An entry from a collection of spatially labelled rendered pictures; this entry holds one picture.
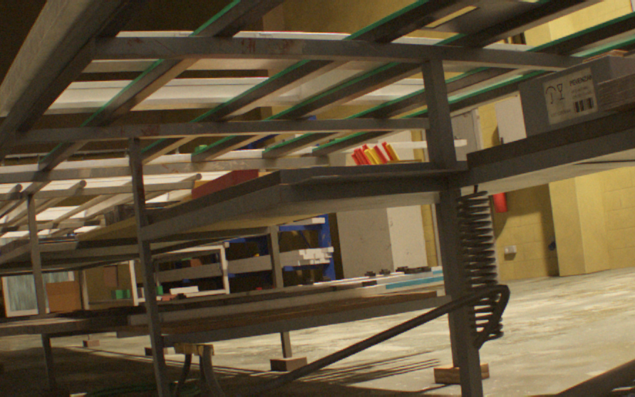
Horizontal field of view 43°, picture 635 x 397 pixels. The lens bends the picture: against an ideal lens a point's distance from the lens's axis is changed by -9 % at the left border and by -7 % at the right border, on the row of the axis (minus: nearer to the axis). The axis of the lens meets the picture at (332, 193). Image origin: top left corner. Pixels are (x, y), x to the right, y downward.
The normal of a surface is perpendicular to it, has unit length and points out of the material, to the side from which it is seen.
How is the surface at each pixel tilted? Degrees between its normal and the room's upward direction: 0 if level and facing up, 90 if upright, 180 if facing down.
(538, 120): 90
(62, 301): 90
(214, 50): 90
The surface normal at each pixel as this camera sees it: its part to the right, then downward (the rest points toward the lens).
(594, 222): 0.52, -0.14
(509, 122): -0.85, 0.06
